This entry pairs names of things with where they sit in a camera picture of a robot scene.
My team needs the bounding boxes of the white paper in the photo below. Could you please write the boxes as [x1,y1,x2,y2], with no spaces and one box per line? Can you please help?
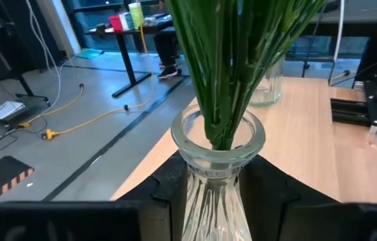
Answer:
[0,100,26,121]

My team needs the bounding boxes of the ribbed glass jar vase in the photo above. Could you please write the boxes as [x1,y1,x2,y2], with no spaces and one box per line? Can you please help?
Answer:
[247,54,287,108]

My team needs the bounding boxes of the fluted narrow-neck glass vase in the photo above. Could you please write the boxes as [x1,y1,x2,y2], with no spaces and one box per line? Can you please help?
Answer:
[170,103,267,241]

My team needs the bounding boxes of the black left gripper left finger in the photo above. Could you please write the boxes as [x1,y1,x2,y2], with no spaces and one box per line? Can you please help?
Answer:
[0,152,190,241]

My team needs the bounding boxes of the black rig frame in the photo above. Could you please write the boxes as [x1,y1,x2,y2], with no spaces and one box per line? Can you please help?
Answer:
[329,97,370,128]

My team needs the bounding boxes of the yellow cable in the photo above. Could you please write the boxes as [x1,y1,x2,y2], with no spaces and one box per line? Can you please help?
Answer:
[42,25,156,141]
[18,83,86,129]

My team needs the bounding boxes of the black floor strip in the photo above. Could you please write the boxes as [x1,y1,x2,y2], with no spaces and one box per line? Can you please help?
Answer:
[42,76,190,202]

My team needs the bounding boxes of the teal floor mat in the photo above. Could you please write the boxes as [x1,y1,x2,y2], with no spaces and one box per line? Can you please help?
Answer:
[75,48,105,61]

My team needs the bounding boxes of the white cable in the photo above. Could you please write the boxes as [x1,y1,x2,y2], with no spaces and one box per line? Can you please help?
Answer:
[327,0,352,85]
[25,0,64,112]

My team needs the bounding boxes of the red box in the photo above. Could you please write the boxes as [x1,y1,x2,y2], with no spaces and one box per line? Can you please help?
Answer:
[108,14,125,32]

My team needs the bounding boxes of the black equipment stand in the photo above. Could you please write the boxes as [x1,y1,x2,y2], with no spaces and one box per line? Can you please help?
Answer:
[0,19,52,130]

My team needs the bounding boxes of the blue artificial flower bunch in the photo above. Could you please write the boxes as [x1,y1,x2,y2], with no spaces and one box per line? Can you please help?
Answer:
[228,0,327,151]

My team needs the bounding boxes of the white box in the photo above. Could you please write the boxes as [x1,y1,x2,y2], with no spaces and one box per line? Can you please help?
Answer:
[119,12,135,31]

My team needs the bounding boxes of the green cup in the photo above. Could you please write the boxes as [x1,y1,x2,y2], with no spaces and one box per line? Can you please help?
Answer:
[128,1,145,29]

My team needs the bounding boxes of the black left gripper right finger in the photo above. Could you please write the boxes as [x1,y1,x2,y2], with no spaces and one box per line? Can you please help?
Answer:
[240,154,377,241]

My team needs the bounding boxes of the person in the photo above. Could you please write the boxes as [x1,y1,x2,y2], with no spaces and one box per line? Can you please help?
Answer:
[152,0,183,80]

